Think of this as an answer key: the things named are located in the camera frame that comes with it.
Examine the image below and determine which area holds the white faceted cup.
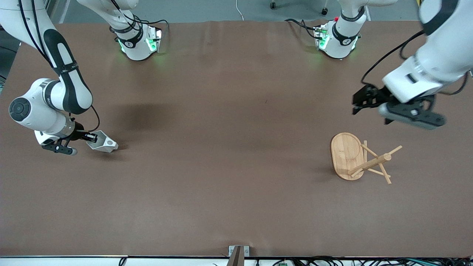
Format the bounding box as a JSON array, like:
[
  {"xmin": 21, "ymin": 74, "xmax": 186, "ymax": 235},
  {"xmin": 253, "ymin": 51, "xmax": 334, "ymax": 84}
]
[{"xmin": 86, "ymin": 130, "xmax": 119, "ymax": 153}]

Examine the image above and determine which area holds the wooden cup rack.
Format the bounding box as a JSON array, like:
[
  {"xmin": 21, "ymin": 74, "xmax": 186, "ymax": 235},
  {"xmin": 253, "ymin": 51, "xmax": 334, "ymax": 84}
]
[{"xmin": 330, "ymin": 132, "xmax": 403, "ymax": 185}]

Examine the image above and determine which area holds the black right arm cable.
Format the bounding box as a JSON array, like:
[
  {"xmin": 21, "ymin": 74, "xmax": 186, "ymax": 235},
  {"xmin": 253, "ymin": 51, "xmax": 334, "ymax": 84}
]
[{"xmin": 17, "ymin": 0, "xmax": 101, "ymax": 134}]

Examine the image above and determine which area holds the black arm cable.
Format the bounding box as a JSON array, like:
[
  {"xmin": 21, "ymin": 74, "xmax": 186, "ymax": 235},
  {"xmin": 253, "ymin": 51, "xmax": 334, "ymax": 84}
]
[
  {"xmin": 361, "ymin": 30, "xmax": 470, "ymax": 96},
  {"xmin": 17, "ymin": 0, "xmax": 101, "ymax": 134}
]

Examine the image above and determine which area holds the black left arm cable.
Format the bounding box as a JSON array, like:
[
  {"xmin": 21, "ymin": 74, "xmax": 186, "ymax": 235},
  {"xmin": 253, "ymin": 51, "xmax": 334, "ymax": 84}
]
[{"xmin": 361, "ymin": 30, "xmax": 470, "ymax": 96}]

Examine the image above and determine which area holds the black left base cable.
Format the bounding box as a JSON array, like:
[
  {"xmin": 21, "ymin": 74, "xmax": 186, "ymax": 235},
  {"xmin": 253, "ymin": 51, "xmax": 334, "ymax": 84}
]
[{"xmin": 284, "ymin": 18, "xmax": 319, "ymax": 40}]

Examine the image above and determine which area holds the black base cable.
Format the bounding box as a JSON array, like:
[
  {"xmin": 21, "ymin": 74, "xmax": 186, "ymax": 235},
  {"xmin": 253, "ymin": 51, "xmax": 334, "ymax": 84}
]
[
  {"xmin": 137, "ymin": 18, "xmax": 170, "ymax": 34},
  {"xmin": 284, "ymin": 18, "xmax": 319, "ymax": 40}
]

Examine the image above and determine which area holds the black right base cable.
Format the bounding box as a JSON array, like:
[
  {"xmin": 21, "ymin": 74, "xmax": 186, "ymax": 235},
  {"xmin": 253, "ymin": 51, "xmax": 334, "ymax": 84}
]
[{"xmin": 137, "ymin": 18, "xmax": 170, "ymax": 34}]

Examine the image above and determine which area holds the black cable bundle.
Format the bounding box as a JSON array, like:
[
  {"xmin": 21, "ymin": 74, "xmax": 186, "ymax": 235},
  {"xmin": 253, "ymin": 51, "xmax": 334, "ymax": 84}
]
[{"xmin": 273, "ymin": 256, "xmax": 473, "ymax": 266}]

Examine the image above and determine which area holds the metal table edge bracket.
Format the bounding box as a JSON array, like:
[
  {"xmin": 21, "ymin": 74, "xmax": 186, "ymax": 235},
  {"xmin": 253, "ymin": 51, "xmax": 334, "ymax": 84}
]
[{"xmin": 228, "ymin": 245, "xmax": 250, "ymax": 266}]

